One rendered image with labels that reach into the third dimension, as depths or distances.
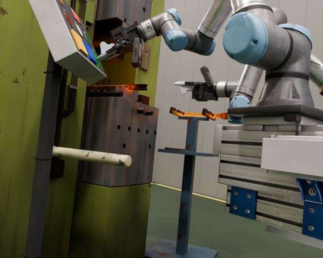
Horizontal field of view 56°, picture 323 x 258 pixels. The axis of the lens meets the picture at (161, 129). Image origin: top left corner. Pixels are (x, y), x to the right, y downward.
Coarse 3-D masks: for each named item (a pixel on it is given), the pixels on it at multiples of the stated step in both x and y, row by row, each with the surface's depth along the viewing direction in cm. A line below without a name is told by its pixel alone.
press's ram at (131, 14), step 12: (108, 0) 160; (120, 0) 157; (132, 0) 166; (144, 0) 175; (96, 12) 163; (108, 12) 159; (120, 12) 158; (132, 12) 166; (144, 12) 176; (96, 24) 167; (132, 24) 167
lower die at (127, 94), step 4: (88, 88) 167; (96, 88) 164; (100, 88) 163; (104, 88) 162; (108, 88) 160; (112, 88) 159; (116, 88) 158; (120, 88) 161; (124, 88) 164; (124, 92) 164; (128, 92) 167; (132, 92) 170; (136, 92) 173; (124, 96) 164; (128, 96) 167; (132, 96) 170; (136, 96) 174; (132, 100) 170; (136, 100) 174
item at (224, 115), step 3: (186, 114) 216; (189, 114) 215; (192, 114) 214; (195, 114) 214; (198, 114) 213; (201, 114) 212; (216, 114) 209; (219, 114) 208; (222, 114) 206; (225, 114) 207; (216, 117) 211; (219, 117) 209; (222, 117) 206; (225, 117) 207
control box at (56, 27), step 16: (32, 0) 98; (48, 0) 97; (64, 0) 113; (48, 16) 97; (64, 16) 99; (48, 32) 97; (64, 32) 96; (64, 48) 96; (64, 64) 100; (80, 64) 106; (96, 64) 117; (96, 80) 127
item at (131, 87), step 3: (129, 84) 166; (132, 84) 166; (135, 84) 165; (138, 84) 164; (141, 84) 163; (144, 84) 162; (147, 84) 164; (129, 87) 166; (132, 87) 167; (135, 87) 166; (138, 87) 165; (141, 87) 164; (144, 87) 163; (132, 90) 168; (135, 90) 167; (138, 90) 166; (141, 90) 166; (144, 90) 165; (147, 90) 164
